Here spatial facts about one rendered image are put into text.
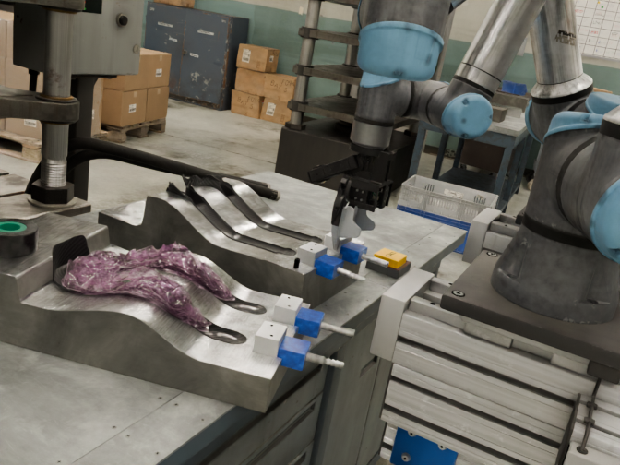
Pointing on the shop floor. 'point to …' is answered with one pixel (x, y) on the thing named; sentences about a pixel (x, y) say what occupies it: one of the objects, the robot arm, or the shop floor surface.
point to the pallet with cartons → (137, 99)
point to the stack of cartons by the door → (261, 85)
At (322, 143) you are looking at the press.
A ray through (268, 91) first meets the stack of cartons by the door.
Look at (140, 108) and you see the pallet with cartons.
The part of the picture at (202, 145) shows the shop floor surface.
